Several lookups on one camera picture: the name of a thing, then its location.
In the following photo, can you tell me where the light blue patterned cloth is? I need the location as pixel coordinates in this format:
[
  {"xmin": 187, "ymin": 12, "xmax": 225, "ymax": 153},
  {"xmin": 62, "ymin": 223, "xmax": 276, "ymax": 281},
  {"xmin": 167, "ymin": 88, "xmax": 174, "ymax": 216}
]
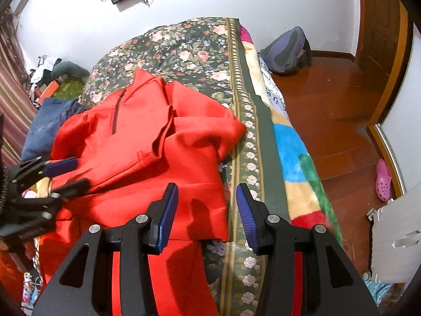
[{"xmin": 362, "ymin": 277, "xmax": 403, "ymax": 307}]

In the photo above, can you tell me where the pile of mixed clutter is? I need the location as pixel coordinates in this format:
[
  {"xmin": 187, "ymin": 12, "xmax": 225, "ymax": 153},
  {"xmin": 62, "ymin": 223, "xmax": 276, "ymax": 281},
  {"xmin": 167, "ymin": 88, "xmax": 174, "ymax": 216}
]
[{"xmin": 29, "ymin": 55, "xmax": 64, "ymax": 90}]

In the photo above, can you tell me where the red zip jacket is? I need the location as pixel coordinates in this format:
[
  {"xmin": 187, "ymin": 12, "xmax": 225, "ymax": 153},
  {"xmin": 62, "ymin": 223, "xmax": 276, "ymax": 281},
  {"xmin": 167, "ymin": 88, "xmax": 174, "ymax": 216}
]
[{"xmin": 36, "ymin": 69, "xmax": 248, "ymax": 316}]

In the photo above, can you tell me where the grey cloth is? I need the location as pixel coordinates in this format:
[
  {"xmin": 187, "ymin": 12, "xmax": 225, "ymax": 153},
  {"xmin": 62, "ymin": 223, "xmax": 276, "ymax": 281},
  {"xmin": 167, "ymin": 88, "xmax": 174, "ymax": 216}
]
[{"xmin": 52, "ymin": 61, "xmax": 91, "ymax": 83}]

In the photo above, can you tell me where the orange box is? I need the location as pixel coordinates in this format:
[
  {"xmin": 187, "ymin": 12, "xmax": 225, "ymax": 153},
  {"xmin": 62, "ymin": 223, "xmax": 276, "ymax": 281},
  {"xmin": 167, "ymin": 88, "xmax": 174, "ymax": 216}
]
[{"xmin": 36, "ymin": 81, "xmax": 60, "ymax": 105}]

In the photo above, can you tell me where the grey purple backpack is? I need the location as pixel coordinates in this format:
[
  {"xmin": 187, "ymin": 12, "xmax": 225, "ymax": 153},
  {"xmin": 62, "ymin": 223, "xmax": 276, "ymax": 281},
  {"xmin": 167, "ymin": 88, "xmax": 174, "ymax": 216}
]
[{"xmin": 259, "ymin": 26, "xmax": 314, "ymax": 75}]

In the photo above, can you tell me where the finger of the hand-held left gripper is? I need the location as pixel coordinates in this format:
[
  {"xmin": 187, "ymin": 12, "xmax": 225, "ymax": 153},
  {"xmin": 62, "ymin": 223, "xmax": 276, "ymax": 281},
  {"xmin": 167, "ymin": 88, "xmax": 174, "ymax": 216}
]
[
  {"xmin": 21, "ymin": 178, "xmax": 92, "ymax": 206},
  {"xmin": 7, "ymin": 157, "xmax": 79, "ymax": 179}
]

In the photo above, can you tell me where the green cloth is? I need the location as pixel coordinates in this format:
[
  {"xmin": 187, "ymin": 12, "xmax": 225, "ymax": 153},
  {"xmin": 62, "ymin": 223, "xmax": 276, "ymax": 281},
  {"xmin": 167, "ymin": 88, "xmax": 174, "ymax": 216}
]
[{"xmin": 52, "ymin": 78, "xmax": 89, "ymax": 102}]

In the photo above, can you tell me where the pink clog shoe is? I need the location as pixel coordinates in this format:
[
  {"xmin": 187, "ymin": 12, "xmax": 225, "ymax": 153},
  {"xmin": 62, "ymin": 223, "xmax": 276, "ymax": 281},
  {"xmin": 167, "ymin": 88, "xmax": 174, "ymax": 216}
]
[{"xmin": 376, "ymin": 159, "xmax": 393, "ymax": 203}]

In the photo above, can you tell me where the wooden door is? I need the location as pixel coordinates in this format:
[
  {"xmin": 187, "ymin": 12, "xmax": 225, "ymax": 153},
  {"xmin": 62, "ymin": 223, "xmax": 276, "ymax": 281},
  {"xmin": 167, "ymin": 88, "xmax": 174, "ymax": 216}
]
[{"xmin": 357, "ymin": 0, "xmax": 412, "ymax": 93}]

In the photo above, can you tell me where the floral bedspread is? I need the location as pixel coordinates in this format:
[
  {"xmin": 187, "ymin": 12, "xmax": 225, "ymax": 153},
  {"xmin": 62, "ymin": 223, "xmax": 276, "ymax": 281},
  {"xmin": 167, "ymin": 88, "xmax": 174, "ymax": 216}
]
[{"xmin": 81, "ymin": 16, "xmax": 290, "ymax": 316}]

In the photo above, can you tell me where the striped curtain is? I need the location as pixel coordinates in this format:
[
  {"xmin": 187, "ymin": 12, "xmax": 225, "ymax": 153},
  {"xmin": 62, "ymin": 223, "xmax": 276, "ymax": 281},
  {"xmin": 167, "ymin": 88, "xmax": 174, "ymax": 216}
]
[{"xmin": 0, "ymin": 12, "xmax": 39, "ymax": 168}]

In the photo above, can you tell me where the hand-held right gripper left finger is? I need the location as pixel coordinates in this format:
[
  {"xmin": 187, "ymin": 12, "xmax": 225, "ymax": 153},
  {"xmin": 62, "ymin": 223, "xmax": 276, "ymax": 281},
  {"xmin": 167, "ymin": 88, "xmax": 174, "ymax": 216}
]
[{"xmin": 31, "ymin": 182, "xmax": 180, "ymax": 316}]

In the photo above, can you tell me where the dark blue garment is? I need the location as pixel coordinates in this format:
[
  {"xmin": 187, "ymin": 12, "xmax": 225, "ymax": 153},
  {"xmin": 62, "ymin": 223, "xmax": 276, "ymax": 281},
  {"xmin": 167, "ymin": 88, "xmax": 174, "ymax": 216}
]
[{"xmin": 21, "ymin": 97, "xmax": 87, "ymax": 162}]

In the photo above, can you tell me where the colourful patchwork blanket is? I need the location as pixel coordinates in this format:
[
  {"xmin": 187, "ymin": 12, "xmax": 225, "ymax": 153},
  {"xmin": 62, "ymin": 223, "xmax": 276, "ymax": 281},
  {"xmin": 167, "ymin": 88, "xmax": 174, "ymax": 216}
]
[{"xmin": 239, "ymin": 26, "xmax": 343, "ymax": 249}]

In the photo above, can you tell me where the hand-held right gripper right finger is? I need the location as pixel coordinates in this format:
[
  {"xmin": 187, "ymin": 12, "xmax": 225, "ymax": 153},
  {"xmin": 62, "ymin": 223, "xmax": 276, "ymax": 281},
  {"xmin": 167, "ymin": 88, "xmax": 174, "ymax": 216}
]
[{"xmin": 236, "ymin": 182, "xmax": 382, "ymax": 316}]

